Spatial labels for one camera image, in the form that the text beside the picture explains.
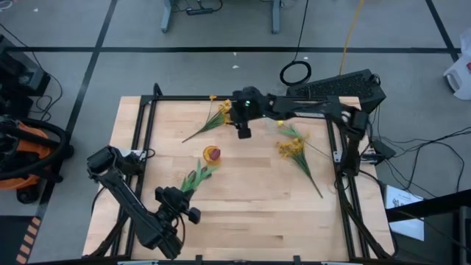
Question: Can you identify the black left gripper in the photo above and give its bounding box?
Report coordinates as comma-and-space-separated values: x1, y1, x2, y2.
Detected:
154, 185, 202, 225

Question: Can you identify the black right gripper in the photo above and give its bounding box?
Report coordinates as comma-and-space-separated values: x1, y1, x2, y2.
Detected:
228, 86, 275, 140

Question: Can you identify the yellow artificial flower bunch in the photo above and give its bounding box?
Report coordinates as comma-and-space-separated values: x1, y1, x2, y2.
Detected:
182, 94, 233, 144
276, 136, 325, 199

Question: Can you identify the yellow glass vase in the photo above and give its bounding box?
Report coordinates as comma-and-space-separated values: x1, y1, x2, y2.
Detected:
202, 145, 223, 163

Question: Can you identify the grey desk leg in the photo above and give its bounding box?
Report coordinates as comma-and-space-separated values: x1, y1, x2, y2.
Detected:
160, 0, 174, 34
271, 0, 283, 35

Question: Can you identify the black power strip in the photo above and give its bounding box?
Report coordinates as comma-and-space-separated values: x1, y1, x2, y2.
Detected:
185, 7, 215, 16

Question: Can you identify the black perforated computer case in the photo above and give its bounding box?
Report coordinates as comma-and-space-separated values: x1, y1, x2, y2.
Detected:
286, 68, 387, 119

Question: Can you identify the black power adapter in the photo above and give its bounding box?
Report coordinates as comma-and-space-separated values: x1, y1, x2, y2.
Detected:
370, 138, 397, 160

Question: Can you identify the orange vacuum cleaner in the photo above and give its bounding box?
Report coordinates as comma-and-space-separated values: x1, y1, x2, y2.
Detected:
0, 116, 75, 205

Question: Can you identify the black mat with orange stripes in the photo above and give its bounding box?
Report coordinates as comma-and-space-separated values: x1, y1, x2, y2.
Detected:
0, 215, 43, 265

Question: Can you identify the black equipment case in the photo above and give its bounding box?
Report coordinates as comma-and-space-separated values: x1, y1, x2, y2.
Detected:
0, 35, 52, 119

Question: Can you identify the white printed paper sheet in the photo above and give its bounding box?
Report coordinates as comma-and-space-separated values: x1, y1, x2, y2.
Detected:
383, 183, 426, 242

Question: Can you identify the white plastic container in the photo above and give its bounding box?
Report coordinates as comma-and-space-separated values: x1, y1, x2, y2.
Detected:
442, 28, 471, 101

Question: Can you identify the black desk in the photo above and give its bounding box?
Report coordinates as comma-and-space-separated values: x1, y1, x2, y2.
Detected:
385, 188, 471, 265

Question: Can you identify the black aluminium table frame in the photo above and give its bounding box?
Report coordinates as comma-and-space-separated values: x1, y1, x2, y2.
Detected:
82, 82, 397, 265

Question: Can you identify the black hanging cable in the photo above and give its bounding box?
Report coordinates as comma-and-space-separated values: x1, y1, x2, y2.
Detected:
278, 0, 313, 88

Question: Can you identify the yellow hanging cable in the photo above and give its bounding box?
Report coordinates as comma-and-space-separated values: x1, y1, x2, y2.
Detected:
337, 0, 366, 76

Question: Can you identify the black floor cable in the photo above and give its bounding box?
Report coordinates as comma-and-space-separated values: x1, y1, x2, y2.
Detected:
395, 139, 467, 194

